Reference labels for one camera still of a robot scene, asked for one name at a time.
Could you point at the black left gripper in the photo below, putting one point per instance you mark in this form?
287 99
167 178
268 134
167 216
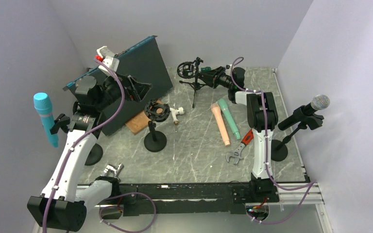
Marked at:
140 89

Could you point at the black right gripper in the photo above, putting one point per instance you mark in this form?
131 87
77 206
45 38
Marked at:
211 78

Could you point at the black tripod shock mount stand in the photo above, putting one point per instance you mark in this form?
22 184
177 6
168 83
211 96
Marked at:
191 70

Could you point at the mint green microphone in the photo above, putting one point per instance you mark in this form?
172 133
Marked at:
228 116

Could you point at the pink microphone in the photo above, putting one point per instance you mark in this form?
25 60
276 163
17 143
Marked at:
215 108

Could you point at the black round base shock mount stand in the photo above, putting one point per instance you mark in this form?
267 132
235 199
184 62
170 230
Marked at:
155 111

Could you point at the black round base clip stand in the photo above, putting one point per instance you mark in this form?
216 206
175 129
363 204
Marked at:
82 122

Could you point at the blue microphone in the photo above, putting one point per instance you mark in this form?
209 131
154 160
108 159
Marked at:
43 106

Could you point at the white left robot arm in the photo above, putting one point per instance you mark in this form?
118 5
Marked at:
60 205

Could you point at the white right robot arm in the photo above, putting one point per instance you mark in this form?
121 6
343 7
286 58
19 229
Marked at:
262 118

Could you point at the black right round base stand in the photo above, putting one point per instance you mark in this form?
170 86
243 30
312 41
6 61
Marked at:
279 151

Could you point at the silver black microphone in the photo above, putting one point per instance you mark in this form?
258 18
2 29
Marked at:
305 114

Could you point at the wooden block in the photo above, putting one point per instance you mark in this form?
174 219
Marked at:
139 122

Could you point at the white plastic faucet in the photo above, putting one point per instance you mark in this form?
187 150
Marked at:
175 112

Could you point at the chrome metal fitting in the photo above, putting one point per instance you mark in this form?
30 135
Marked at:
111 170

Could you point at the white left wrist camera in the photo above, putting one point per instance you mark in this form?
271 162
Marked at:
111 62

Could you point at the white bracket behind board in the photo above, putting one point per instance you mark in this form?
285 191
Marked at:
105 51

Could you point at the red handle adjustable wrench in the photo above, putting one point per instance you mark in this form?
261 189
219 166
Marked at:
236 154

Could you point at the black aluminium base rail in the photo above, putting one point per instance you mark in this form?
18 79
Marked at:
232 197

